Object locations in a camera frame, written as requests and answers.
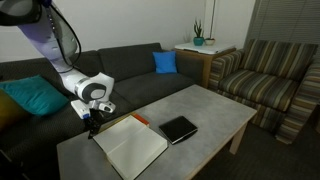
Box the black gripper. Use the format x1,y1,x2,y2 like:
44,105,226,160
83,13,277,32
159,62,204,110
83,99,117,140

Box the small white plant pot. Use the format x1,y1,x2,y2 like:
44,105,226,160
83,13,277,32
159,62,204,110
204,0,218,47

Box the grey window blinds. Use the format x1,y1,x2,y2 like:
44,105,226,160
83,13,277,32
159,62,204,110
244,0,320,48

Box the wooden side table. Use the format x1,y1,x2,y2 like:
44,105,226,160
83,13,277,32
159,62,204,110
172,46,237,90

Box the plant in teal pot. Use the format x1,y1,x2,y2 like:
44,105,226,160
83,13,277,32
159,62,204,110
192,18,206,47

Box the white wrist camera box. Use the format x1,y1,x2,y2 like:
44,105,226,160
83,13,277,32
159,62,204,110
70,98,92,120

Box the light wooden table leg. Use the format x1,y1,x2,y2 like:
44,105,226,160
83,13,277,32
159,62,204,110
228,122,250,156

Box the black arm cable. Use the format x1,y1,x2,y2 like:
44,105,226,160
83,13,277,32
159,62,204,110
42,0,83,74

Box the teal cushion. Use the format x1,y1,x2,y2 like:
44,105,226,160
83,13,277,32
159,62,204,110
0,74,70,118

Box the striped armchair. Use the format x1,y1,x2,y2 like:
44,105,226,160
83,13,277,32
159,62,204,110
208,38,320,145

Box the mustard orange cushion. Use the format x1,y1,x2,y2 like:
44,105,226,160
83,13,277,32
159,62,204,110
0,87,30,132

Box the dark grey fabric sofa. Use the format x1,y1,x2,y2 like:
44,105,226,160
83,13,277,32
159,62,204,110
0,42,205,180

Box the blue square cushion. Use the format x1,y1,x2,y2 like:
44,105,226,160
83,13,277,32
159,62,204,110
152,50,179,75

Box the black notebook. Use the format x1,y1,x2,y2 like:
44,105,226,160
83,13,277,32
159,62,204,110
158,115,199,146

